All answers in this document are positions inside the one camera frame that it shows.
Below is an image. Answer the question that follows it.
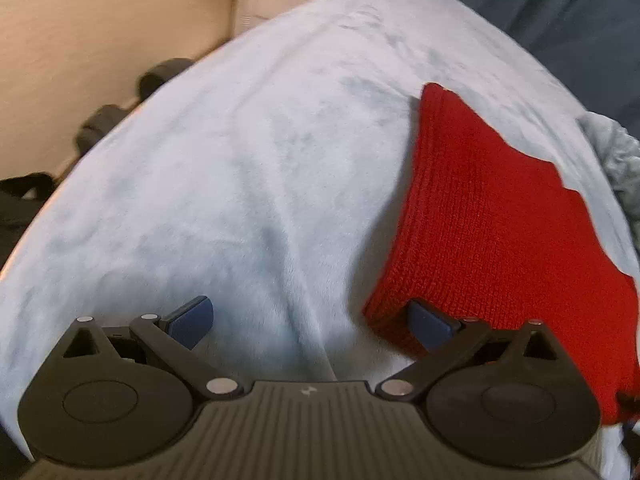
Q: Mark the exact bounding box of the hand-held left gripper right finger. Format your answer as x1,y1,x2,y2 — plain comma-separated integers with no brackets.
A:
374,298,559,404

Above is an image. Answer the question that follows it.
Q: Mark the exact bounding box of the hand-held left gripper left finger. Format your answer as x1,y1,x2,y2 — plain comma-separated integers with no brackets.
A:
61,296,242,402

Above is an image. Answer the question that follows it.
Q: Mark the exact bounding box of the red knitted sweater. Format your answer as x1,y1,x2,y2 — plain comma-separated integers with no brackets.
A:
362,82,640,427

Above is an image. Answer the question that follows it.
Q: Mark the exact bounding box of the light blue bed sheet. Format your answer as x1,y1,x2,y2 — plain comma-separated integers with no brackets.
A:
0,0,640,467

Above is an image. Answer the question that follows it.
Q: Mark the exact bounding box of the black bag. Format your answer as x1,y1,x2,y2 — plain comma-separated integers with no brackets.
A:
0,172,57,258

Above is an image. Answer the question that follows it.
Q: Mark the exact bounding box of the black dumbbell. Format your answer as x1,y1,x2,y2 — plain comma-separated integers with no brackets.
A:
75,105,127,152
137,58,194,99

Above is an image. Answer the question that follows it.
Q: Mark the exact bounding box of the rumpled grey-blue blanket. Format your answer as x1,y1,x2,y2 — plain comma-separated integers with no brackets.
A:
579,112,640,246

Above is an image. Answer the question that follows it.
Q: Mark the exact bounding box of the dark blue curtain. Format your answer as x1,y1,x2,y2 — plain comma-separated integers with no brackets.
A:
400,0,640,128

